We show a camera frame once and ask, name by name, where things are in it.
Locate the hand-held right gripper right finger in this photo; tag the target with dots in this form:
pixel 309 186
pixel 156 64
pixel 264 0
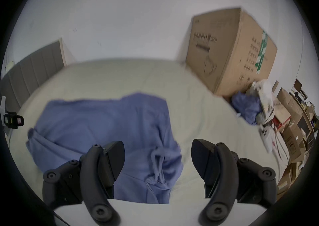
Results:
pixel 224 175

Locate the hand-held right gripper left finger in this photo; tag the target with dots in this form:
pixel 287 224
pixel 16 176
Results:
pixel 94 175

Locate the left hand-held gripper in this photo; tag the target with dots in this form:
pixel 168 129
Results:
pixel 2 106

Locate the blue garment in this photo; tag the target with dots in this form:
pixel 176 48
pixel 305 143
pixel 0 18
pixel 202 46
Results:
pixel 99 122

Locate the grey padded headboard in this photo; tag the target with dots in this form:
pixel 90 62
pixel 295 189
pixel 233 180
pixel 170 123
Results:
pixel 30 70

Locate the small bunched blue cloth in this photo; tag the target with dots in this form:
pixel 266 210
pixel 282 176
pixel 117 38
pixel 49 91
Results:
pixel 246 106

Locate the pile of cardboard cartons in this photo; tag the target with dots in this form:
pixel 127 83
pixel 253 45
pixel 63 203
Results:
pixel 292 130

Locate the white plastic bag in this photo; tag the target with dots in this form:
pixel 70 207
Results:
pixel 263 96

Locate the bed with pale sheet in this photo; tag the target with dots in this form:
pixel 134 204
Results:
pixel 129 75

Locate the large cardboard carton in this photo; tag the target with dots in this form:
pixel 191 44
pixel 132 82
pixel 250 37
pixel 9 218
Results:
pixel 224 50

